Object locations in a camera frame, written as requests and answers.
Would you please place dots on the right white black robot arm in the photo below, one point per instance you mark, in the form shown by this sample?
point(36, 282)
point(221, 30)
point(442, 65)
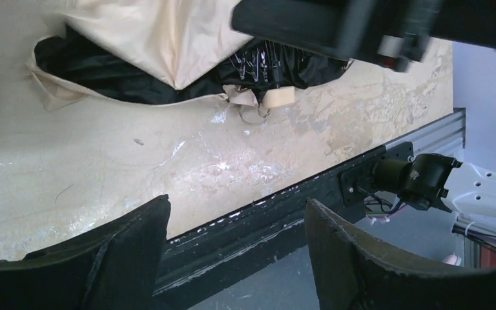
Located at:
point(432, 180)

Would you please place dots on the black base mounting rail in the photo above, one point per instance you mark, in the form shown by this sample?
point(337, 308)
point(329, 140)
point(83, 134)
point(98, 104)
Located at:
point(201, 262)

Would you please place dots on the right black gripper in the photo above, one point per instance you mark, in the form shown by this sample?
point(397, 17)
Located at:
point(390, 34)

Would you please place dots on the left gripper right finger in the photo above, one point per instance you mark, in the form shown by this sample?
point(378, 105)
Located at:
point(354, 270)

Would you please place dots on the beige umbrella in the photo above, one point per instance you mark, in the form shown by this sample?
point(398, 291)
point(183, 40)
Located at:
point(170, 52)

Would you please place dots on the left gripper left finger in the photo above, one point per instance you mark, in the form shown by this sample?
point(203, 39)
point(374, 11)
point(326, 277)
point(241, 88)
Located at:
point(113, 266)

